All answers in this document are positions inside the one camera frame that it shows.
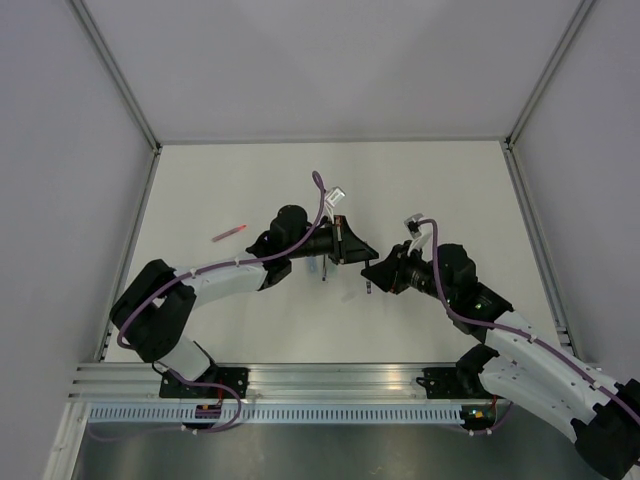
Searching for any white slotted cable duct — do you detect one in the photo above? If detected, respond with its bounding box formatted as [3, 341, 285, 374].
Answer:
[89, 403, 463, 425]

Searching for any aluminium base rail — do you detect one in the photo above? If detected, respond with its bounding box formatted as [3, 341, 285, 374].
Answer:
[69, 362, 501, 404]

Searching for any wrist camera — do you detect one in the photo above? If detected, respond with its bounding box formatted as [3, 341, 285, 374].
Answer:
[404, 213, 434, 255]
[323, 186, 346, 223]

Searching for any right aluminium frame post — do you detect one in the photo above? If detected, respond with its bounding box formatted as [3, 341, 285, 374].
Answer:
[503, 0, 599, 150]

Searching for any aluminium frame post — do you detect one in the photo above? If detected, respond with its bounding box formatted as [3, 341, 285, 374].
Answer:
[503, 0, 599, 150]
[67, 0, 162, 151]

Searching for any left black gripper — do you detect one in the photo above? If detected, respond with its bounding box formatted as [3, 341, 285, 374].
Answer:
[288, 216, 378, 266]

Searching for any left aluminium frame post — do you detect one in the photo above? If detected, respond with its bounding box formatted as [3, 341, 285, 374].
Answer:
[67, 0, 162, 151]

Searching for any clear pen cap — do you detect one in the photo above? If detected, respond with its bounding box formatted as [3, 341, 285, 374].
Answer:
[341, 291, 357, 303]

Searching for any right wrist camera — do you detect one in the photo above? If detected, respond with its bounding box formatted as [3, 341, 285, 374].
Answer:
[404, 213, 434, 255]

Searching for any blue highlighter marker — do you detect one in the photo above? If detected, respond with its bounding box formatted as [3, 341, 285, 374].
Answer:
[306, 257, 318, 274]

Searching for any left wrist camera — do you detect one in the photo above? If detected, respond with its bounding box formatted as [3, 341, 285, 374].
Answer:
[323, 186, 346, 223]

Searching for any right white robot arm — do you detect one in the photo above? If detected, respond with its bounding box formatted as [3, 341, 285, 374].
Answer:
[361, 243, 639, 479]

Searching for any red highlighter marker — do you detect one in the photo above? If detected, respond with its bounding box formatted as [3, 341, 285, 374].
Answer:
[211, 224, 247, 243]

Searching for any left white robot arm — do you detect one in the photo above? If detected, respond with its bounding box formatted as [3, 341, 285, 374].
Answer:
[109, 205, 379, 398]

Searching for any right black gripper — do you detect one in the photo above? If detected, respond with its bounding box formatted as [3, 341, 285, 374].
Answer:
[361, 239, 454, 305]

